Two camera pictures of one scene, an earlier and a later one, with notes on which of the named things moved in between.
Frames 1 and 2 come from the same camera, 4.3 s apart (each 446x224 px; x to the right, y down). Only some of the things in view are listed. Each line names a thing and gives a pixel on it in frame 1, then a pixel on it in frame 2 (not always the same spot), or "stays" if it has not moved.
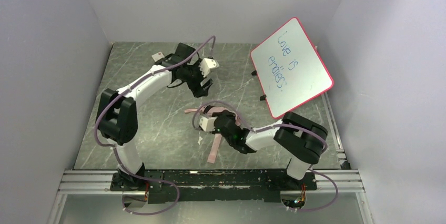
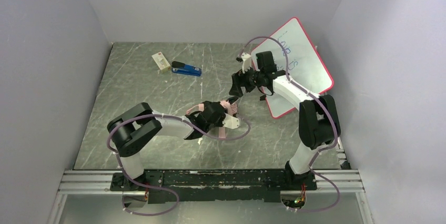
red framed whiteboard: x=290 y=70 stays
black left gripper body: x=196 y=80 -> x=219 y=110
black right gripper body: x=220 y=124 -> x=240 y=82
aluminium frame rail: x=85 y=181 stays
